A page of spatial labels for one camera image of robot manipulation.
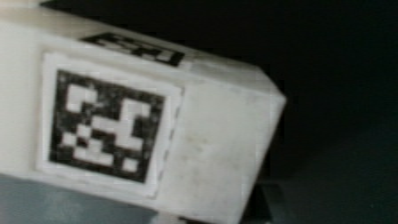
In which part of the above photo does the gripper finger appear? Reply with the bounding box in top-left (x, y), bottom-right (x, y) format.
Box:
top-left (245, 183), bottom-right (297, 224)

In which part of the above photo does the white table leg centre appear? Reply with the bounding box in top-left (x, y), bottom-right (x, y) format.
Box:
top-left (0, 0), bottom-right (286, 224)

